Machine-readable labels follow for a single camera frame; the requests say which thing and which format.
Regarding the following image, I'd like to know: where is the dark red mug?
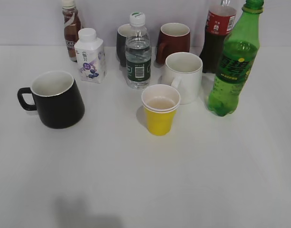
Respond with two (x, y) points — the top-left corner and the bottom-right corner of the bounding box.
(155, 23), (190, 65)

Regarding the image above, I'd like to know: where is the yellow paper cup stack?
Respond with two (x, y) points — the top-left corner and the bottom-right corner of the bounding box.
(141, 84), (181, 136)

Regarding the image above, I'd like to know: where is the green soda bottle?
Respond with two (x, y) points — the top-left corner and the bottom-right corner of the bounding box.
(207, 0), (264, 116)

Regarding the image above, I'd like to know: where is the dark navy mug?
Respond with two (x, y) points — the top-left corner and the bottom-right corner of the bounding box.
(116, 24), (130, 67)

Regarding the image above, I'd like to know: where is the white yogurt drink bottle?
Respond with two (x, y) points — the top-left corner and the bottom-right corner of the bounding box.
(74, 28), (107, 83)

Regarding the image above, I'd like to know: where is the clear water bottle green label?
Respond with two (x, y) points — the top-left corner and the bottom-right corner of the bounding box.
(125, 12), (152, 89)

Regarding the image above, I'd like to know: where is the black mug white interior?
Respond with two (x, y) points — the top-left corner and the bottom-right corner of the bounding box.
(17, 70), (85, 129)

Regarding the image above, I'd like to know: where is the brown coffee drink bottle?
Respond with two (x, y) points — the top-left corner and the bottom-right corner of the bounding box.
(61, 0), (83, 62)

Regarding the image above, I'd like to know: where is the white ceramic mug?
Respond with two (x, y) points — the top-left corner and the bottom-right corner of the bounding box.
(161, 52), (203, 105)

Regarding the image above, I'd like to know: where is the cola bottle red label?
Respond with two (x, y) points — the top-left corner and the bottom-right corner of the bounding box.
(200, 0), (237, 74)

